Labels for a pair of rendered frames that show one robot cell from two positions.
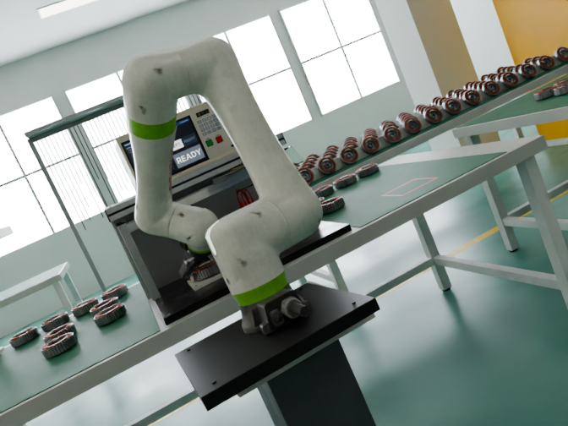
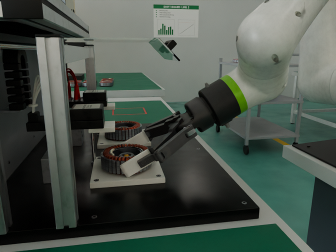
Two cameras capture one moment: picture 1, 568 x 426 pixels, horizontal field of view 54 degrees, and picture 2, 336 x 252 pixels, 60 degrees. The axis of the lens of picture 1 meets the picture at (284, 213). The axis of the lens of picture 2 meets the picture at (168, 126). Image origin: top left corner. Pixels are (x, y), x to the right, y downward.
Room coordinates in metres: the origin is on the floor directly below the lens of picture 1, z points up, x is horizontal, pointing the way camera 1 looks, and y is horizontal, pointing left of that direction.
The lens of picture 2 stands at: (1.66, 0.90, 1.03)
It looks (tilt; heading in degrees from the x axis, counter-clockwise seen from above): 14 degrees down; 276
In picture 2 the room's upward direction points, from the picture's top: straight up
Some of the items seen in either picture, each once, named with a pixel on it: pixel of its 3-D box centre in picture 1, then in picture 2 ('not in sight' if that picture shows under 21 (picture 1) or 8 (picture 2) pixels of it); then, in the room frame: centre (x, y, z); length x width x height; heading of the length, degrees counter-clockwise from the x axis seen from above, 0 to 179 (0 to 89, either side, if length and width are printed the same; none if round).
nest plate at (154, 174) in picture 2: (210, 275); (126, 168); (1.81, 0.31, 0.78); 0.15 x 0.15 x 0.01; 16
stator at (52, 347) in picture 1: (59, 345); not in sight; (1.80, 0.86, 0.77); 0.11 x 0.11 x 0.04
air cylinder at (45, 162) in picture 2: not in sight; (58, 163); (1.95, 0.35, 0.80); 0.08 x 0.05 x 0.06; 106
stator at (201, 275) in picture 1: (208, 269); (126, 158); (1.81, 0.31, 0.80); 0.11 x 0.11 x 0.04
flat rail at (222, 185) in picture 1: (207, 192); (78, 53); (1.94, 0.22, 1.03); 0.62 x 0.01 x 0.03; 106
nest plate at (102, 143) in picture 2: not in sight; (123, 137); (1.88, 0.07, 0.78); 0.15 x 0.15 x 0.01; 16
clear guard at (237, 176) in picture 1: (254, 170); (117, 50); (1.90, 0.03, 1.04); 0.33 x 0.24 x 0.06; 16
